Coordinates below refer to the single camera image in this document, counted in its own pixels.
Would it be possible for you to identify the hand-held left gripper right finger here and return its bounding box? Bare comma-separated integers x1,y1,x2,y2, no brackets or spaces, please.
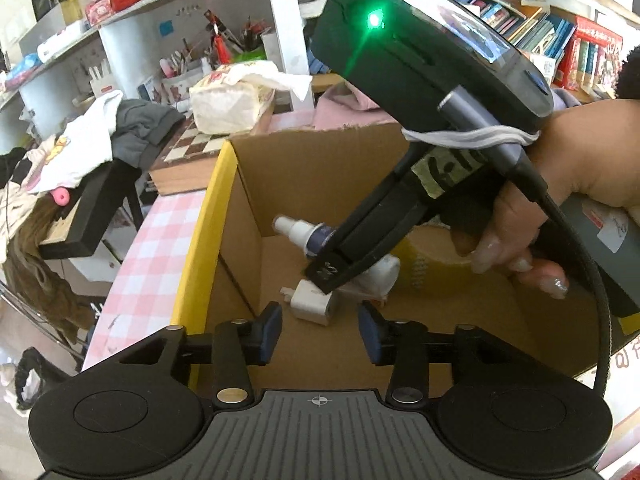
357,300,543,408

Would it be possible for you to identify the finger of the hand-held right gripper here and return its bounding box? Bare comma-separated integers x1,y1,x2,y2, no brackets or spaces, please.
331,151,419,252
304,194,442,296

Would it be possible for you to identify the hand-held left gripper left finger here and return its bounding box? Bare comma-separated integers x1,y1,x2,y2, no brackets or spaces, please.
107,301,283,411

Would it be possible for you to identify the white charger plug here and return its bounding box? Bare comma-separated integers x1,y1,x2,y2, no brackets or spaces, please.
280,280,341,328

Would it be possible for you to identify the yellow tape roll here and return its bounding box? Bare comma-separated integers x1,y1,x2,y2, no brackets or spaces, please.
395,225,511,291

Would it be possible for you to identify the yellow cardboard box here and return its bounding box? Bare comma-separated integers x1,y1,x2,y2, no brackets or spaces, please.
170,120,640,401

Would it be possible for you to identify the white and blue spray bottle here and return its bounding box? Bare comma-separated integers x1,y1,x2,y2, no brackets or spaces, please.
272,215,346,258

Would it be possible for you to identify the person's right hand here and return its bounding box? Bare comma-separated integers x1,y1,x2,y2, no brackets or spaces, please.
452,97,640,301

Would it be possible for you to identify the purple cloth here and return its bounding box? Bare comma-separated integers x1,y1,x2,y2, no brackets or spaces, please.
314,80,583,128

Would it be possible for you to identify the white elastic band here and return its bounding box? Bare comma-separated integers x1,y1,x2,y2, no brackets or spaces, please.
402,127,543,148

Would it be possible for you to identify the row of blue books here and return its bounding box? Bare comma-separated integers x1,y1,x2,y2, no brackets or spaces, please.
440,0,576,61

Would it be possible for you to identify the pink checked tablecloth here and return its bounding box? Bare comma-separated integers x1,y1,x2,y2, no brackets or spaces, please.
80,190,208,376

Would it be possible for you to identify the red boxed book set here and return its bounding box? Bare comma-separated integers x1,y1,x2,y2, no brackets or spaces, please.
552,15,626,101

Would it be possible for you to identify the tissue pack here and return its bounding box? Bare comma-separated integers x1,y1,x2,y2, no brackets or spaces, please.
189,60,313,135

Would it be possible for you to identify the green pen cup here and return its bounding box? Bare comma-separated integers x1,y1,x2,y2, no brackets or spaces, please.
227,45,266,66

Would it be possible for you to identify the wooden chessboard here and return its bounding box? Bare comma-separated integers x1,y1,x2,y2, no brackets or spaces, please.
150,115,273,193

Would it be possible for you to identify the brown garment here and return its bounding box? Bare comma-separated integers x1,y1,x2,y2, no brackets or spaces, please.
0,195,98,341

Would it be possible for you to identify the white pen cup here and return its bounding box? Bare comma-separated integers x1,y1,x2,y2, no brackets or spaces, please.
159,50,201,92

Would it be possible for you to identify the grey garment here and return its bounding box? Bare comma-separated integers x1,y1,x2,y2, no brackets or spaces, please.
107,99,186,168

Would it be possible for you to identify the black trash bin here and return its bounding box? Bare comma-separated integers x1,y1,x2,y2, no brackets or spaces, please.
12,346,83,413

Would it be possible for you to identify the white shirt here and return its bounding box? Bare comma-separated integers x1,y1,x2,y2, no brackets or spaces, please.
22,90,123,196

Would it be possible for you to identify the white desk shelf unit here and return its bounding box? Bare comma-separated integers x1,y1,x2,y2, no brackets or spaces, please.
0,0,281,126

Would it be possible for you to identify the white red desk organizer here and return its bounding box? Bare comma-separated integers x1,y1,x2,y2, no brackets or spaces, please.
87,60,118,98

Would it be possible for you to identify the pink tin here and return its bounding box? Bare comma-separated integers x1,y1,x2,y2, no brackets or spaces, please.
84,0,113,23

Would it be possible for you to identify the white roll box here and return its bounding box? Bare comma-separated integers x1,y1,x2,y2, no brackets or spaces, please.
37,27,101,61

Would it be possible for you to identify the blue wipes pack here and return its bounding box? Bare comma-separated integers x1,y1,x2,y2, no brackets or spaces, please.
0,52,43,91

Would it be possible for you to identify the black usb cable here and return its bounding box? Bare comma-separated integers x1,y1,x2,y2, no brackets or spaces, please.
437,85,613,393

